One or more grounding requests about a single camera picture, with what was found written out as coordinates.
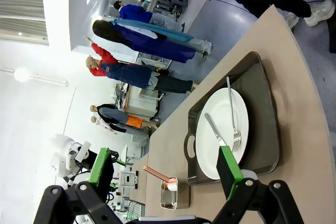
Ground round ceiling lamp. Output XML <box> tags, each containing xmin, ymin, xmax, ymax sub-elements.
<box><xmin>13</xmin><ymin>67</ymin><xmax>30</xmax><ymax>83</ymax></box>

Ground mannequin grey jacket orange shorts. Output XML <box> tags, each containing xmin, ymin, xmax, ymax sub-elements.
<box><xmin>90</xmin><ymin>104</ymin><xmax>161</xmax><ymax>131</ymax></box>

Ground small steel rectangular container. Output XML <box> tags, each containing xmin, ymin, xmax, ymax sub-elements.
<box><xmin>160</xmin><ymin>176</ymin><xmax>191</xmax><ymax>211</ymax></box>

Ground mannequin red shirt denim apron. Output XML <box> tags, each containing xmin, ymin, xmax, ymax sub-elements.
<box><xmin>83</xmin><ymin>35</ymin><xmax>195</xmax><ymax>95</ymax></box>

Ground white cabinet unit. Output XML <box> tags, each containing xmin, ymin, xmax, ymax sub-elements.
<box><xmin>115</xmin><ymin>83</ymin><xmax>161</xmax><ymax>121</ymax></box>

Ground silver fork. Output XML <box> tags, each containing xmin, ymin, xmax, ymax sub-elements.
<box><xmin>226</xmin><ymin>76</ymin><xmax>242</xmax><ymax>153</ymax></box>

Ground dark metal serving tray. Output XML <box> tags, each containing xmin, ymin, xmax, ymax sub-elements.
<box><xmin>184</xmin><ymin>51</ymin><xmax>280</xmax><ymax>187</ymax></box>

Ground long-haired woman in blue cape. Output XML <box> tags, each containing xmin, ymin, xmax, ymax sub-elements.
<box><xmin>92</xmin><ymin>18</ymin><xmax>213</xmax><ymax>64</ymax></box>

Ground wire basket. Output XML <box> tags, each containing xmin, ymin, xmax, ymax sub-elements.
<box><xmin>127</xmin><ymin>199</ymin><xmax>145</xmax><ymax>219</ymax></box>

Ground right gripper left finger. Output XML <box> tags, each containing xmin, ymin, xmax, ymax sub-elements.
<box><xmin>33</xmin><ymin>147</ymin><xmax>120</xmax><ymax>224</ymax></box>

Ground small white device box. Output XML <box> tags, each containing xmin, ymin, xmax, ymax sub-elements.
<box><xmin>118</xmin><ymin>170</ymin><xmax>139</xmax><ymax>190</ymax></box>

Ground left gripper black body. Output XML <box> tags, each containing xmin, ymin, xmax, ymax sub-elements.
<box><xmin>75</xmin><ymin>150</ymin><xmax>97</xmax><ymax>174</ymax></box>

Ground white round plate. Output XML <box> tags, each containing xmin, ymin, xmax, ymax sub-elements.
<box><xmin>195</xmin><ymin>87</ymin><xmax>249</xmax><ymax>180</ymax></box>

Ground person in blue jacket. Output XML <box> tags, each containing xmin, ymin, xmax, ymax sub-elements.
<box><xmin>113</xmin><ymin>0</ymin><xmax>185</xmax><ymax>34</ymax></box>

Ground silver table knife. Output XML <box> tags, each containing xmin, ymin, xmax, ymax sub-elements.
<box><xmin>204</xmin><ymin>113</ymin><xmax>228</xmax><ymax>147</ymax></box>

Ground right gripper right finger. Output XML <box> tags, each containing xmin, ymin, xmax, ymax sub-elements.
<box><xmin>212</xmin><ymin>145</ymin><xmax>305</xmax><ymax>224</ymax></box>

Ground pink handled lint roller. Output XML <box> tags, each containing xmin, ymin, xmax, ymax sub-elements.
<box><xmin>143</xmin><ymin>165</ymin><xmax>179</xmax><ymax>192</ymax></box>

